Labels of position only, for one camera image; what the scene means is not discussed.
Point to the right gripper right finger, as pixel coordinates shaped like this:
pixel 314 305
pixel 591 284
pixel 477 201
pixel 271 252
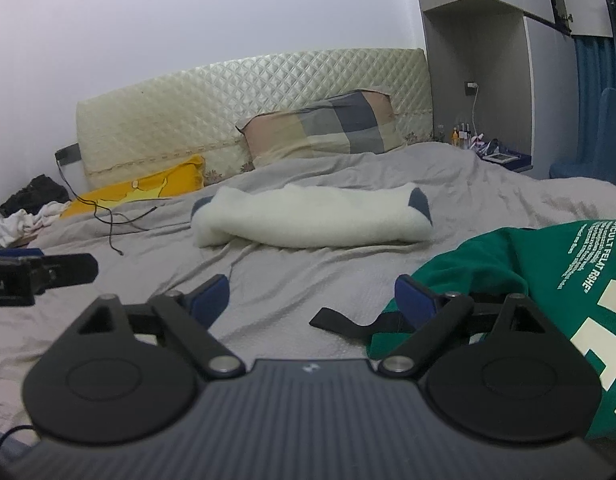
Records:
pixel 417 303

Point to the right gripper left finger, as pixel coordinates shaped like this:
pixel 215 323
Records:
pixel 207 302

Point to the white fleece blue-striped garment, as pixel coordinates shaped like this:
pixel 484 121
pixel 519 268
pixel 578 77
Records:
pixel 313 217

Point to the green printed t-shirt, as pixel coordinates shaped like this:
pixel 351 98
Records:
pixel 523 349

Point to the black clothes pile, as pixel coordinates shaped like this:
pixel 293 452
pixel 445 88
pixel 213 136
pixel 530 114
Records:
pixel 40 191

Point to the yellow cartoon pillow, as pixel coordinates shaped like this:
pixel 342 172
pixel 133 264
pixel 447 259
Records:
pixel 184 178

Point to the blue bedside table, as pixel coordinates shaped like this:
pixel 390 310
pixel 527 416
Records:
pixel 496 152

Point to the small bottles on nightstand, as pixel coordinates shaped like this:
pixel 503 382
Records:
pixel 463 136

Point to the plaid pink grey pillow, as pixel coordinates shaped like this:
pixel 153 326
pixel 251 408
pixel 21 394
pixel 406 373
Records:
pixel 357 122

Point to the cream quilted headboard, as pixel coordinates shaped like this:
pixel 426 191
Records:
pixel 157 123

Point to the grey bedside wardrobe cabinet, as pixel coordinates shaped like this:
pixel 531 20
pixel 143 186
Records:
pixel 522 55

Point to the blue curtain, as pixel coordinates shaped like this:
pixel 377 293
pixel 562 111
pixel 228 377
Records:
pixel 596 66

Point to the wall socket panel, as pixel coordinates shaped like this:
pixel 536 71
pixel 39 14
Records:
pixel 68 155

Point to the white wall charger with cable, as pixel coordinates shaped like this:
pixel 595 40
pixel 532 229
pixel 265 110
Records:
pixel 472 89

